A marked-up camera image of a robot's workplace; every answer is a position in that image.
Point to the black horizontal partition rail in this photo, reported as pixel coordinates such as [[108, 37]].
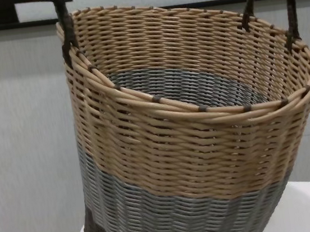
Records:
[[5, 26]]

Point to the tan grey brown wicker basket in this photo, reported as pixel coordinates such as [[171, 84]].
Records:
[[191, 159]]

